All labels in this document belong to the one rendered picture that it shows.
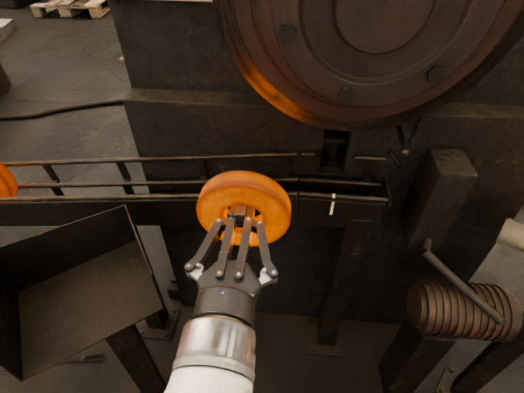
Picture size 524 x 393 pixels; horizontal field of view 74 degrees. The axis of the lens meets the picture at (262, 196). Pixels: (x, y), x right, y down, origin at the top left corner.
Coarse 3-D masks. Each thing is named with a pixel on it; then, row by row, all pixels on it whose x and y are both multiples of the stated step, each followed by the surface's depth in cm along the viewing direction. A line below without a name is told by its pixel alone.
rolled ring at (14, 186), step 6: (0, 162) 87; (0, 168) 86; (6, 168) 88; (0, 174) 86; (6, 174) 88; (0, 180) 87; (6, 180) 88; (12, 180) 90; (0, 186) 89; (6, 186) 88; (12, 186) 90; (0, 192) 90; (6, 192) 90; (12, 192) 91
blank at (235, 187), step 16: (224, 176) 52; (240, 176) 52; (256, 176) 52; (208, 192) 52; (224, 192) 52; (240, 192) 52; (256, 192) 51; (272, 192) 52; (208, 208) 55; (224, 208) 55; (256, 208) 54; (272, 208) 53; (288, 208) 54; (208, 224) 58; (272, 224) 56; (288, 224) 56; (240, 240) 60; (256, 240) 60; (272, 240) 59
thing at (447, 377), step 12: (516, 336) 84; (492, 348) 92; (504, 348) 89; (516, 348) 86; (480, 360) 97; (492, 360) 93; (504, 360) 91; (444, 372) 116; (456, 372) 116; (468, 372) 102; (480, 372) 99; (492, 372) 96; (444, 384) 113; (456, 384) 108; (468, 384) 105; (480, 384) 101
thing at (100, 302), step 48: (48, 240) 69; (96, 240) 75; (0, 288) 65; (48, 288) 73; (96, 288) 72; (144, 288) 71; (0, 336) 58; (48, 336) 65; (96, 336) 65; (144, 384) 97
